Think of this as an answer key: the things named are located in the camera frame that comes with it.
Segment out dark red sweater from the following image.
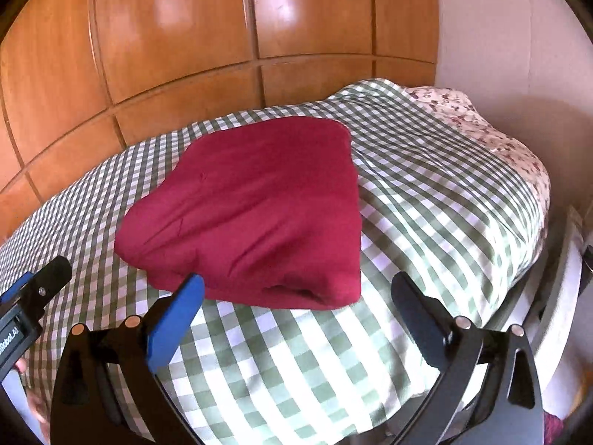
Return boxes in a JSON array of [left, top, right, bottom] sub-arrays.
[[115, 116, 362, 310]]

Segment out person's left hand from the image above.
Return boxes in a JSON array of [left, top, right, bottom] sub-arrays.
[[15, 357, 49, 425]]

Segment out floral patterned pillow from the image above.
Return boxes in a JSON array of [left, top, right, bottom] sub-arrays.
[[404, 86, 551, 214]]

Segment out white bed frame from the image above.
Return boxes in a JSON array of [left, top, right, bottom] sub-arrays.
[[487, 206, 592, 419]]

